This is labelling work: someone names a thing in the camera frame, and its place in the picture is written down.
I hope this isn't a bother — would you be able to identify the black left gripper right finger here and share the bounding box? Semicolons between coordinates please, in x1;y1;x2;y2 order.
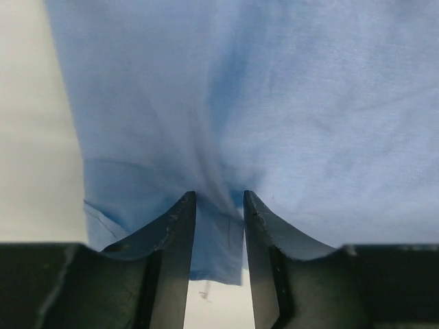
244;191;335;328

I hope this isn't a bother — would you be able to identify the light blue long sleeve shirt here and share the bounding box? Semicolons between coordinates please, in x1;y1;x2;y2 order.
46;1;438;285

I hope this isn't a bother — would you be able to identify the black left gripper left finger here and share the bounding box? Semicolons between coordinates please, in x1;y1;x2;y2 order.
103;191;196;329

